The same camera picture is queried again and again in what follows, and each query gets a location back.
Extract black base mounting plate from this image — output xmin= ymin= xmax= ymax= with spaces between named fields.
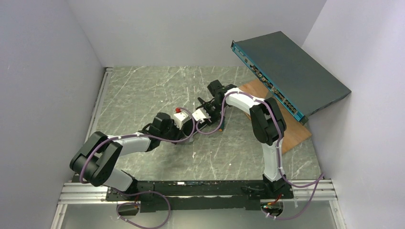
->
xmin=106 ymin=180 xmax=294 ymax=213

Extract green handled screwdriver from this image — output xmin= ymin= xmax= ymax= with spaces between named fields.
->
xmin=219 ymin=118 xmax=225 ymax=132

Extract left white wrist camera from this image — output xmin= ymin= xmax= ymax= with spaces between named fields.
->
xmin=172 ymin=107 xmax=190 ymax=129

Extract dark teal network switch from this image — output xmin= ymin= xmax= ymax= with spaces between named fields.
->
xmin=231 ymin=31 xmax=351 ymax=125

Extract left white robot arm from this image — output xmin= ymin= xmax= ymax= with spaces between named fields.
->
xmin=69 ymin=110 xmax=196 ymax=195

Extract wooden board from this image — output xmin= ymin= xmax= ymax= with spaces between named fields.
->
xmin=239 ymin=79 xmax=312 ymax=154

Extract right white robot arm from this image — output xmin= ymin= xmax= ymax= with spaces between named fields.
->
xmin=193 ymin=80 xmax=294 ymax=199

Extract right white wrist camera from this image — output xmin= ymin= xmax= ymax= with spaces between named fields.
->
xmin=192 ymin=107 xmax=211 ymax=122

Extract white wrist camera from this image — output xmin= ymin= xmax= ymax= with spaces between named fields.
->
xmin=192 ymin=107 xmax=211 ymax=122
xmin=172 ymin=107 xmax=190 ymax=129

